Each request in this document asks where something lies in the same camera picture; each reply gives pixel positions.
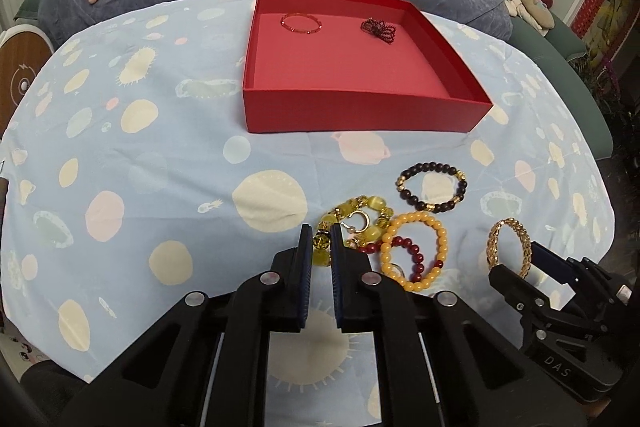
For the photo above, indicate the red cardboard box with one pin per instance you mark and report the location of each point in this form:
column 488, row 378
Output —
column 340, row 67

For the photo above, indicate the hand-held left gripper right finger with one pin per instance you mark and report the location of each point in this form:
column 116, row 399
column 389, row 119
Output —
column 340, row 279

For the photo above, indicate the beige plush toy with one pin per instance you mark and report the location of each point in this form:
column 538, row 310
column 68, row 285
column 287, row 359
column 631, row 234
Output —
column 535, row 7

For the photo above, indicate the green sofa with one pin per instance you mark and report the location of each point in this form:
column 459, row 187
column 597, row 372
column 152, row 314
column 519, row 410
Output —
column 575, row 97

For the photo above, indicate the gold hoop ear cuff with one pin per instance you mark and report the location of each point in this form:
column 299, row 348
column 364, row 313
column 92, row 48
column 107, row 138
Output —
column 367, row 221

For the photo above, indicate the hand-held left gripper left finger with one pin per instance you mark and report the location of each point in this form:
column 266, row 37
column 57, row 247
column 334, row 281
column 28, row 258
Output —
column 304, row 279

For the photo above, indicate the thin red bangle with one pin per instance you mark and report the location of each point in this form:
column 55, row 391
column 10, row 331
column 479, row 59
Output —
column 286, row 26

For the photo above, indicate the leafy plant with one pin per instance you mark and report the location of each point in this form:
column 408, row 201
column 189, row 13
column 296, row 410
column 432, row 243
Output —
column 615, row 37

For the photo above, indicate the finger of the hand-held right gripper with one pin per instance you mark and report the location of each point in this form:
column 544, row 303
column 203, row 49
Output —
column 552, row 264
column 515, row 289

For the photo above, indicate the white device with wooden disc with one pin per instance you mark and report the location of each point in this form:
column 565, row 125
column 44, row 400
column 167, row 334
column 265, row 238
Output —
column 25, row 67

